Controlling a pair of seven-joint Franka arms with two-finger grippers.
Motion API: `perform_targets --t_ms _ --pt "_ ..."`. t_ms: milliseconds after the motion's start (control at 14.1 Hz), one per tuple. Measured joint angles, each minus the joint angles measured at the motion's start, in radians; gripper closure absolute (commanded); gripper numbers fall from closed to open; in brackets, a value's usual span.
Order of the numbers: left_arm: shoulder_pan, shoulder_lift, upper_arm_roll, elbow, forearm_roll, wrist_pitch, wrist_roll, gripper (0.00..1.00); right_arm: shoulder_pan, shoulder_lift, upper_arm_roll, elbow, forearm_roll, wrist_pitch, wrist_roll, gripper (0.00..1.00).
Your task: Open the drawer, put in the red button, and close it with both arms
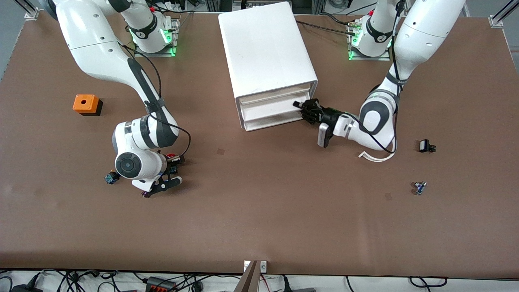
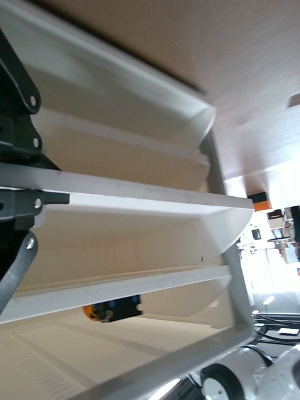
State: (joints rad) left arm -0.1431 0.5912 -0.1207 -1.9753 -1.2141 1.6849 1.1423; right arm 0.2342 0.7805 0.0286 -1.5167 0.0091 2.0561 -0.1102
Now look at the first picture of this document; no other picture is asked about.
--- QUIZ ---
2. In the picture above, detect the red push button switch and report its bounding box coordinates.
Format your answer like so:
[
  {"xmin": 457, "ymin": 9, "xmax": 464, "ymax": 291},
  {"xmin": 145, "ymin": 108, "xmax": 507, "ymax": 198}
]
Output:
[{"xmin": 165, "ymin": 153, "xmax": 181, "ymax": 174}]

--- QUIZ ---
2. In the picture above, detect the white plastic drawer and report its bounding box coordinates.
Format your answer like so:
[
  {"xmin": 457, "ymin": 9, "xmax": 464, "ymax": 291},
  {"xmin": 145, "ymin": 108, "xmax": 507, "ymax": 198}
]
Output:
[
  {"xmin": 238, "ymin": 83, "xmax": 313, "ymax": 105},
  {"xmin": 244, "ymin": 112, "xmax": 304, "ymax": 131},
  {"xmin": 242, "ymin": 99, "xmax": 305, "ymax": 121}
]

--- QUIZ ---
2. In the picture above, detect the white plastic drawer cabinet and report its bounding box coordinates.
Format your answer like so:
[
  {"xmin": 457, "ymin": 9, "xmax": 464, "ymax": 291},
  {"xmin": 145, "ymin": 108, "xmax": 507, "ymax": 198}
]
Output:
[{"xmin": 218, "ymin": 1, "xmax": 320, "ymax": 132}]

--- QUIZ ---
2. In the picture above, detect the white curved plastic strip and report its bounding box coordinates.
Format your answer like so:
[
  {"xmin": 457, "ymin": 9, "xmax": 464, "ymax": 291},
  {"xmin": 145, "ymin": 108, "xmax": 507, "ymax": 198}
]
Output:
[{"xmin": 358, "ymin": 138, "xmax": 398, "ymax": 163}]

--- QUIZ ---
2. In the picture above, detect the black power strip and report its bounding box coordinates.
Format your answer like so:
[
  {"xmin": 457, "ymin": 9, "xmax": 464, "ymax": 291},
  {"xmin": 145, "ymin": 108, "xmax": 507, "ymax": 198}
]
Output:
[{"xmin": 145, "ymin": 276, "xmax": 178, "ymax": 292}]

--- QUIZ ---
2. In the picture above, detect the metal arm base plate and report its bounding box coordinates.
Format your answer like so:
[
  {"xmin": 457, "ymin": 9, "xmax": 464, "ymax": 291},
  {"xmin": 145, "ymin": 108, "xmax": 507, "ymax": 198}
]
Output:
[
  {"xmin": 348, "ymin": 16, "xmax": 391, "ymax": 61},
  {"xmin": 134, "ymin": 18, "xmax": 180, "ymax": 58}
]

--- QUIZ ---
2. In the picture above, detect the black base power cable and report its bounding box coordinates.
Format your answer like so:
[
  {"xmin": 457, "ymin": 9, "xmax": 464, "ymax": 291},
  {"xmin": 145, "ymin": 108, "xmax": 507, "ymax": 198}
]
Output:
[{"xmin": 295, "ymin": 19, "xmax": 358, "ymax": 36}]

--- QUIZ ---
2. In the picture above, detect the orange button enclosure box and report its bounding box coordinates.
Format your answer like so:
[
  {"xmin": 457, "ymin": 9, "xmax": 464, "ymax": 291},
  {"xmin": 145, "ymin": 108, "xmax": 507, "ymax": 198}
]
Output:
[{"xmin": 73, "ymin": 94, "xmax": 103, "ymax": 117}]

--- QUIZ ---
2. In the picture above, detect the grey angled post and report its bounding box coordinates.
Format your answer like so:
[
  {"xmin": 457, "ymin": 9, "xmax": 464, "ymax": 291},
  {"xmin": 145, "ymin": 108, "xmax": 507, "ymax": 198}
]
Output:
[{"xmin": 233, "ymin": 260, "xmax": 260, "ymax": 292}]

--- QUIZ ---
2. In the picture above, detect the black looped floor cable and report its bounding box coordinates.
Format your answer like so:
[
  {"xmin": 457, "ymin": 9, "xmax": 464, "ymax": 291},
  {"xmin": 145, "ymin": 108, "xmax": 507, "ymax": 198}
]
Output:
[{"xmin": 409, "ymin": 276, "xmax": 448, "ymax": 288}]

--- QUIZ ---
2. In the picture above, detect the aluminium frame profile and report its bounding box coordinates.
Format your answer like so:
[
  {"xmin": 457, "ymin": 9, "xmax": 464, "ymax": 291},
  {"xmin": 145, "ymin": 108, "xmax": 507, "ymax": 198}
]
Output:
[
  {"xmin": 489, "ymin": 0, "xmax": 519, "ymax": 28},
  {"xmin": 14, "ymin": 0, "xmax": 40, "ymax": 20}
]

